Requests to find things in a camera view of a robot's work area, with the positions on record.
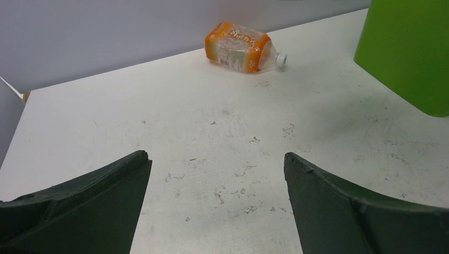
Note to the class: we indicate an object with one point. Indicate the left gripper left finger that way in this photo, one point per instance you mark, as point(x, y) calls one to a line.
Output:
point(96, 212)

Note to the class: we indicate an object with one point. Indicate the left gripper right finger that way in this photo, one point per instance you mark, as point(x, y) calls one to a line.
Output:
point(333, 215)

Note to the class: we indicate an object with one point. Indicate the large orange tea bottle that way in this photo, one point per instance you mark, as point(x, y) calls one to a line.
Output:
point(242, 49)

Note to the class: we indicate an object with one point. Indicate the green plastic bin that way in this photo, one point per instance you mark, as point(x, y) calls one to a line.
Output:
point(404, 45)

